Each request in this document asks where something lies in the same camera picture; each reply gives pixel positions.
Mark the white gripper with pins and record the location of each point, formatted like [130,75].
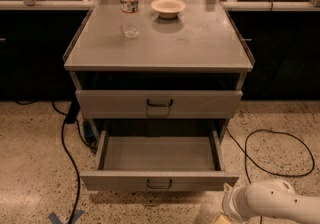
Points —
[231,202]

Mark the grey drawer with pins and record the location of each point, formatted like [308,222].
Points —
[174,104]
[159,164]

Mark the grey drawer cabinet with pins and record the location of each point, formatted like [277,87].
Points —
[197,50]

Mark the clear plastic water bottle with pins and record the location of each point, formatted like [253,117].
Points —
[129,18]

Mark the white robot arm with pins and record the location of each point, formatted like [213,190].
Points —
[274,198]

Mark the beige bowl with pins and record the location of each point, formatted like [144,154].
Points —
[168,9]

